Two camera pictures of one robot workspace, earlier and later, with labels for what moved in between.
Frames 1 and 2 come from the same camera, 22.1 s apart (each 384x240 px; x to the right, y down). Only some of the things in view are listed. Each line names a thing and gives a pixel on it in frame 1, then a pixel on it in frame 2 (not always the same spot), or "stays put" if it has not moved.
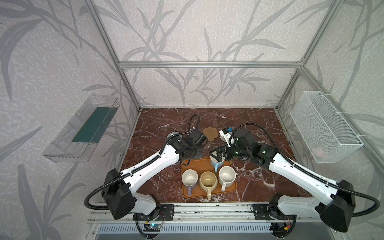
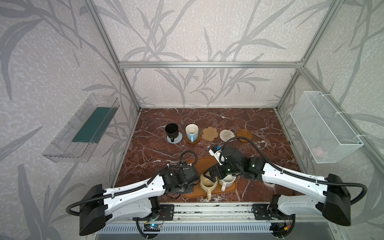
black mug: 198,155 -> 172,130
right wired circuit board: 280,229 stays put
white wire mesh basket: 327,136 stays put
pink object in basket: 317,151 stays put
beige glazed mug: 208,181 stays put
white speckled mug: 227,176 stays put
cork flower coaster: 211,133 stays put
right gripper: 224,151 -> 214,172
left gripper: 193,151 -> 192,175
